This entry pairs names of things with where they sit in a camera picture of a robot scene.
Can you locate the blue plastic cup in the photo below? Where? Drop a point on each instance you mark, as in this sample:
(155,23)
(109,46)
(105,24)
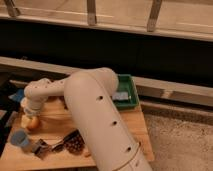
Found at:
(19,138)

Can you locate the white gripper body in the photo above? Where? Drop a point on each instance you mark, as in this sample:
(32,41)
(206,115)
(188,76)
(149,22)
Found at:
(31,108)

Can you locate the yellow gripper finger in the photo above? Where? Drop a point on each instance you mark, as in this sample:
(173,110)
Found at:
(25,121)

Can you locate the grey metal clip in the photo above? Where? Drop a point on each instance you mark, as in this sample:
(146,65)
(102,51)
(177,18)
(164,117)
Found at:
(40,149)

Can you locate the blue cloth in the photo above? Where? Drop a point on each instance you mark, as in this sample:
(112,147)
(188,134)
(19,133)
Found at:
(18,96)

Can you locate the blue sponge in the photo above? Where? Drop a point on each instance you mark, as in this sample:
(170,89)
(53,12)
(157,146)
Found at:
(120,96)

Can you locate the yellow red apple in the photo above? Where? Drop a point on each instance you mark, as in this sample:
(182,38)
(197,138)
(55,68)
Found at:
(33,123)

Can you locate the green plastic tray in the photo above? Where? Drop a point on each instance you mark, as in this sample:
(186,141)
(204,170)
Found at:
(126,84)

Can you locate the dark grape bunch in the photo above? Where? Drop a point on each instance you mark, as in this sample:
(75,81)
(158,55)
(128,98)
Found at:
(75,145)

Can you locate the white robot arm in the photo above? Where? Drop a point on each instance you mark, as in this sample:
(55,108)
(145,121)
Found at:
(87,95)

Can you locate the wooden table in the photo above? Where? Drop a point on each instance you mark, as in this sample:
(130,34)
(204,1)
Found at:
(56,123)

